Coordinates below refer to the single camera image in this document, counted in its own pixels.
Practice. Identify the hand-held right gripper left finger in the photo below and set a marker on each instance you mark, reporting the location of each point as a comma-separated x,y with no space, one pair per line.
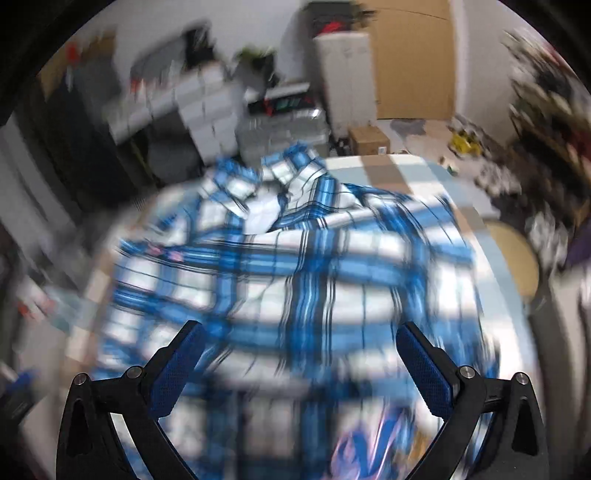
178,369

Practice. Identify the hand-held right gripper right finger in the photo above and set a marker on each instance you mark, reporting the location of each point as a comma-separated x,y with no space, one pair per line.
422,369

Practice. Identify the blue plaid shirt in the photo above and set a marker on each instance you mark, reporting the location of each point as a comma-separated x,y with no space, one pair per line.
300,258

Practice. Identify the grey upholstered chair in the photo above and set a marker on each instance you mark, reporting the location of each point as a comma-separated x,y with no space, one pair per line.
563,369

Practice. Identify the round beige stool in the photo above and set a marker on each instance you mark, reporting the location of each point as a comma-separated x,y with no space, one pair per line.
512,258

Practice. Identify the purple cloth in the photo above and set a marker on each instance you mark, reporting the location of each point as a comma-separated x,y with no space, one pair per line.
581,249

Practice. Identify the checked bed sheet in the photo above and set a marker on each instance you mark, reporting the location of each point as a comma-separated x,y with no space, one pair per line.
392,170

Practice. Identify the pile of shoes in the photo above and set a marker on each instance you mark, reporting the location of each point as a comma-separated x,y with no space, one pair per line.
498,175

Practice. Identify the yellow bag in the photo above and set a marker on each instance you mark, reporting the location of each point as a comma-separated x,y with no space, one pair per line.
464,142

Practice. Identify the cardboard box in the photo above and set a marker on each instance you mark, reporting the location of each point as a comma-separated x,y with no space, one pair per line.
368,141

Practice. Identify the clear storage bin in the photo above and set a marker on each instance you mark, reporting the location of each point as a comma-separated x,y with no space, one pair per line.
277,134

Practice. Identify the white desk with drawers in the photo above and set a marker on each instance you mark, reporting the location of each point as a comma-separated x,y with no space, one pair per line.
207,106

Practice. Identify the wooden shelf rack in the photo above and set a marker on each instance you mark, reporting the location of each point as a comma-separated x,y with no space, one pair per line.
554,120

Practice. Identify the dark box with red trim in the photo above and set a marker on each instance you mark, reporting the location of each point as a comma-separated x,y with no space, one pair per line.
281,101

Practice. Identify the tall white cabinet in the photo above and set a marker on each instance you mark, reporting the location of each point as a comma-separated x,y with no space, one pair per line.
346,83

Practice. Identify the wooden door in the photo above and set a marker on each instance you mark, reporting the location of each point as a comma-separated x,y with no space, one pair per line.
415,60

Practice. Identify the grey rounded panel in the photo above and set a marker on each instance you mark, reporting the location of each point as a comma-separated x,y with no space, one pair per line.
171,55

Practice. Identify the potted plant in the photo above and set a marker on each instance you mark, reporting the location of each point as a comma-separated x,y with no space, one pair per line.
254,60

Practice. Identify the black crate stack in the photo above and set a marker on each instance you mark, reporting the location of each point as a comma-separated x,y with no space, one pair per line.
334,21

